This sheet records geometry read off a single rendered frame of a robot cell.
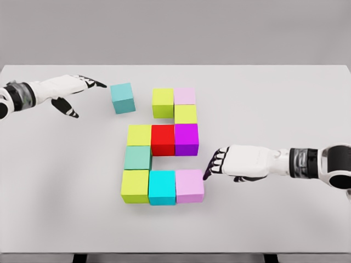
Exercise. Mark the cyan cube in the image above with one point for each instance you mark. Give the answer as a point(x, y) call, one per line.
point(162, 187)

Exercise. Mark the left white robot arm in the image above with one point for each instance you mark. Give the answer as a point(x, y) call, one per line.
point(19, 96)

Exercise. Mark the red cube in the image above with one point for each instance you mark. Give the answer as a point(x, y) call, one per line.
point(163, 139)

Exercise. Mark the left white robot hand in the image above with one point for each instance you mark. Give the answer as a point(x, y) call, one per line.
point(65, 85)

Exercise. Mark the teal blue cube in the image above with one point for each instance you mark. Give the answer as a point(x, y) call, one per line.
point(122, 98)

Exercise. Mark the pale pink cube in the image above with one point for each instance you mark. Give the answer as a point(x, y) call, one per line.
point(185, 96)

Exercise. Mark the yellow-green cube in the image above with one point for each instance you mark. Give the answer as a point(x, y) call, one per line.
point(162, 102)
point(186, 113)
point(135, 186)
point(139, 134)

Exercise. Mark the sea green cube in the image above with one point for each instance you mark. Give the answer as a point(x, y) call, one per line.
point(137, 157)

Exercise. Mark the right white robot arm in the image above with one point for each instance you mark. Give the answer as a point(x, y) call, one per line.
point(315, 164)

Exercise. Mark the purple cube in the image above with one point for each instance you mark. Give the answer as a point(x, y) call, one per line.
point(186, 139)

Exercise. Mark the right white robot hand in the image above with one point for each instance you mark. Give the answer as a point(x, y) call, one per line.
point(246, 161)

